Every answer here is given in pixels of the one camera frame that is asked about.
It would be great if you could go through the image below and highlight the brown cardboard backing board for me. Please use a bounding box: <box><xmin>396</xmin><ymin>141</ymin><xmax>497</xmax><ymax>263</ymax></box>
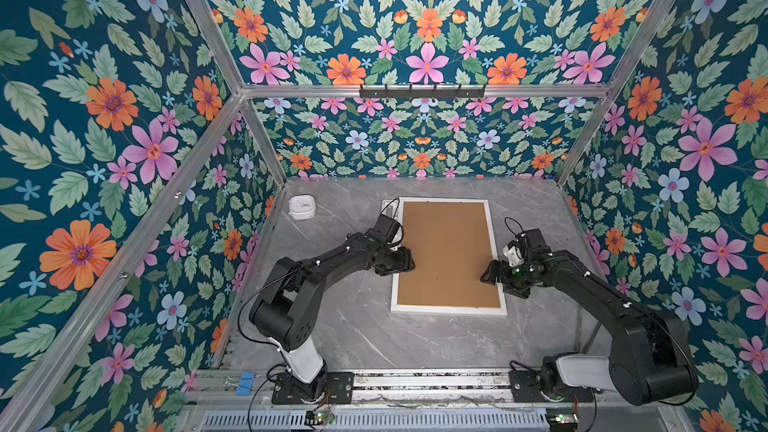
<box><xmin>396</xmin><ymin>200</ymin><xmax>503</xmax><ymax>310</ymax></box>

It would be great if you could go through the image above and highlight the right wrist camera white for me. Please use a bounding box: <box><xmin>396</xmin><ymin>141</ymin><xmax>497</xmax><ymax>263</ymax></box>
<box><xmin>502</xmin><ymin>241</ymin><xmax>525</xmax><ymax>268</ymax></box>

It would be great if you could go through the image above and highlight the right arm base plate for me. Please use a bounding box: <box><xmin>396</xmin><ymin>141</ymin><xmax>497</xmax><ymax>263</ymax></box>
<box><xmin>508</xmin><ymin>370</ymin><xmax>594</xmax><ymax>403</ymax></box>

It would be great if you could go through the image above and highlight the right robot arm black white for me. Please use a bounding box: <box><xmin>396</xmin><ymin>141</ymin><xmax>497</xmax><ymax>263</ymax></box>
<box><xmin>481</xmin><ymin>249</ymin><xmax>699</xmax><ymax>405</ymax></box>

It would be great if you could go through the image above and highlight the black hook rail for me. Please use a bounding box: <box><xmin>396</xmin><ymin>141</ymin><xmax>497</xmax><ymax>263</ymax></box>
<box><xmin>358</xmin><ymin>84</ymin><xmax>486</xmax><ymax>101</ymax></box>

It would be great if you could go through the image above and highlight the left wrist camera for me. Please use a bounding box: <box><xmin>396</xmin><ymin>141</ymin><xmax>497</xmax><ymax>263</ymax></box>
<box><xmin>367</xmin><ymin>214</ymin><xmax>404</xmax><ymax>247</ymax></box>

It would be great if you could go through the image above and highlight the blue binder clip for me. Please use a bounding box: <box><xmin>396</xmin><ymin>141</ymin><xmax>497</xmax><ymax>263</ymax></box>
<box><xmin>235</xmin><ymin>372</ymin><xmax>256</xmax><ymax>397</ymax></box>

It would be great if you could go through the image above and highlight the white round device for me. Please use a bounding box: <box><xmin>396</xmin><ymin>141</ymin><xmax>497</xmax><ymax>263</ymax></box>
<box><xmin>288</xmin><ymin>194</ymin><xmax>317</xmax><ymax>221</ymax></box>

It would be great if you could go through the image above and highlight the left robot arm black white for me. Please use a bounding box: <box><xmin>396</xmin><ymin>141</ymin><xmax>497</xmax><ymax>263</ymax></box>
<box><xmin>248</xmin><ymin>234</ymin><xmax>415</xmax><ymax>395</ymax></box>

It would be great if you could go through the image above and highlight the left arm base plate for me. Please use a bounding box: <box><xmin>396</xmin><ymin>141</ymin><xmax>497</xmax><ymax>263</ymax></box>
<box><xmin>271</xmin><ymin>372</ymin><xmax>355</xmax><ymax>405</ymax></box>

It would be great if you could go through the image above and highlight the white cable duct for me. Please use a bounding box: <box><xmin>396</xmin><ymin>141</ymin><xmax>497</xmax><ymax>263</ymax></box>
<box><xmin>202</xmin><ymin>408</ymin><xmax>549</xmax><ymax>431</ymax></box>

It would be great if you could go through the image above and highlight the white picture frame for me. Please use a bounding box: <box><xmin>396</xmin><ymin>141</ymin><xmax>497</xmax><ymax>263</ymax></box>
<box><xmin>389</xmin><ymin>196</ymin><xmax>509</xmax><ymax>317</ymax></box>

